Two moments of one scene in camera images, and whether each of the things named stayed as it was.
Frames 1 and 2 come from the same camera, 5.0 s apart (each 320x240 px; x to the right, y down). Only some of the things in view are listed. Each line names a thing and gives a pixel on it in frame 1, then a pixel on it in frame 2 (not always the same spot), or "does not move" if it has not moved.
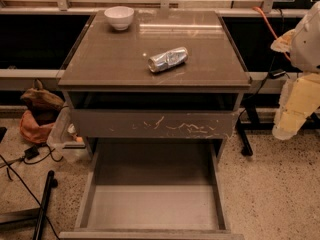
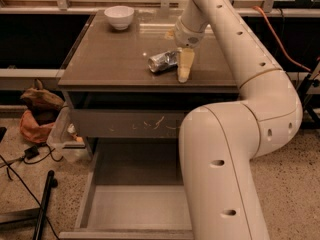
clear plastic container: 64,138 does not move
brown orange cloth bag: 35,124 does not move
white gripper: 307,44 -> 187,36
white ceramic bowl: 120,16 does not move
